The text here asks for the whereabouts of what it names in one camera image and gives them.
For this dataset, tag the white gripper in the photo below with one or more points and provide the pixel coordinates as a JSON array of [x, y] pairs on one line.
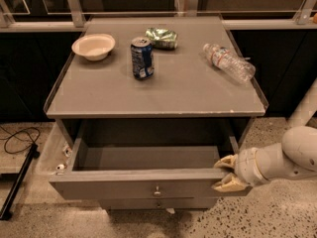
[[248, 167]]

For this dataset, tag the grey top drawer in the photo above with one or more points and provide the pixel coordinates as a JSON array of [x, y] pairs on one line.
[[95, 172]]

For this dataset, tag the grey drawer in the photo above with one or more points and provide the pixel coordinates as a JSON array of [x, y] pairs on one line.
[[161, 203], [95, 172]]

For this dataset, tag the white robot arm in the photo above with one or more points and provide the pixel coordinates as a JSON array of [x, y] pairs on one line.
[[295, 157]]

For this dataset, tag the grey drawer cabinet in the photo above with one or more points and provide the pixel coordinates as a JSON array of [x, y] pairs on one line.
[[186, 102]]

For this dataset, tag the grey bottom drawer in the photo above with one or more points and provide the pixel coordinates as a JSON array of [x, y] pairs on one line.
[[161, 203]]

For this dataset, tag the clear plastic water bottle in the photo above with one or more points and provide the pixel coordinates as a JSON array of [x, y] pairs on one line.
[[237, 68]]

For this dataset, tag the green crumpled chip bag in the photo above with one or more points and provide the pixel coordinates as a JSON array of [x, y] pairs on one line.
[[164, 39]]

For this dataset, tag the blue soda can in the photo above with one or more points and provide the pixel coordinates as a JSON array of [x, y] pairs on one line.
[[142, 58]]

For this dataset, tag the white paper bowl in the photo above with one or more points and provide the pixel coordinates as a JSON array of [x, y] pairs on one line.
[[94, 47]]

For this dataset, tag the black metal floor bar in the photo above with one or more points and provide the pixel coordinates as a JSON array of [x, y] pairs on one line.
[[33, 153]]

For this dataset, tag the metal window railing frame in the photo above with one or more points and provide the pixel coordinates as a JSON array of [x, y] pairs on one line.
[[78, 12]]

